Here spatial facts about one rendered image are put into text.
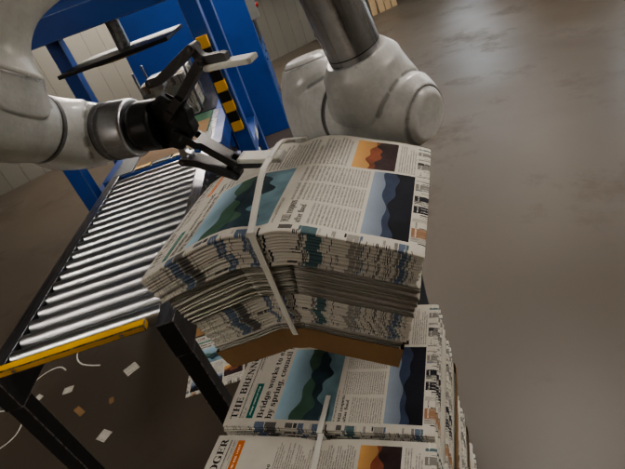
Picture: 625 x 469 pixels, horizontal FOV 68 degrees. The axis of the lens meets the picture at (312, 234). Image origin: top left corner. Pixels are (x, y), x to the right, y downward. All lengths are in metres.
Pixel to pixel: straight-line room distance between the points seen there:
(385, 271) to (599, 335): 1.49
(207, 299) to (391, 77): 0.48
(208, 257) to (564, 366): 1.49
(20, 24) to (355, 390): 0.72
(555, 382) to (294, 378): 1.16
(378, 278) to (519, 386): 1.30
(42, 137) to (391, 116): 0.54
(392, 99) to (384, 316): 0.39
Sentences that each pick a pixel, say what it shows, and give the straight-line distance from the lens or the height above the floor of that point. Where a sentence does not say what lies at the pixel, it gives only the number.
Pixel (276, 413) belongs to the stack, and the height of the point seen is 0.83.
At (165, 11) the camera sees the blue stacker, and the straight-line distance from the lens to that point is 4.67.
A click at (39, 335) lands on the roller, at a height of 0.80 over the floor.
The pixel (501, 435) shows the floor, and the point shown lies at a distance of 1.73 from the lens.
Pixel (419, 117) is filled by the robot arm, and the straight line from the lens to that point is 0.85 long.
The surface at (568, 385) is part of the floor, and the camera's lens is 1.85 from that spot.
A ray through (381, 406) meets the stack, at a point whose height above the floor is 0.83.
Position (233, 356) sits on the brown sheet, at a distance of 0.80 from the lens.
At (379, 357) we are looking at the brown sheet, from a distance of 0.71.
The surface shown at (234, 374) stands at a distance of 2.19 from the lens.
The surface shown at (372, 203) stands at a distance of 0.64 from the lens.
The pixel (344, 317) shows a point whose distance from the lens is 0.67.
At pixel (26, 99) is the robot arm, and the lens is 0.71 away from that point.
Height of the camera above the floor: 1.47
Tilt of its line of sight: 31 degrees down
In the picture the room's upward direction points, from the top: 20 degrees counter-clockwise
